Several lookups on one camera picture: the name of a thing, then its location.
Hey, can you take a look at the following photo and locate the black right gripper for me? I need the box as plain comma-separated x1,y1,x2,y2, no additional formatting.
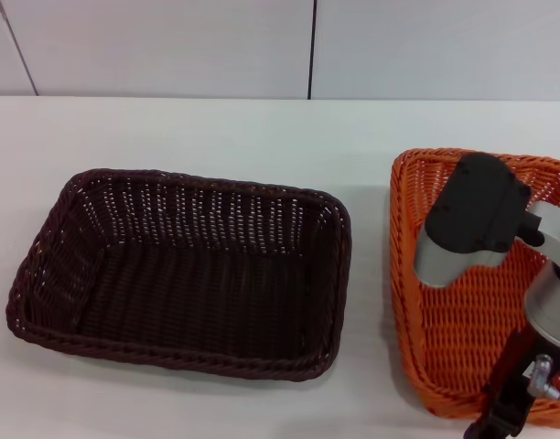
462,328,558,439

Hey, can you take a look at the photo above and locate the orange wicker basket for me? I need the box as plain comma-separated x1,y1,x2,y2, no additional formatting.
388,146,560,420

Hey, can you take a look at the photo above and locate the brown wicker basket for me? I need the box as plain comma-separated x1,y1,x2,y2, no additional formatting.
5,168,353,384

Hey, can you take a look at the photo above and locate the silver cable connector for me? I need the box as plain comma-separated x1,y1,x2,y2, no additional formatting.
528,353,560,402

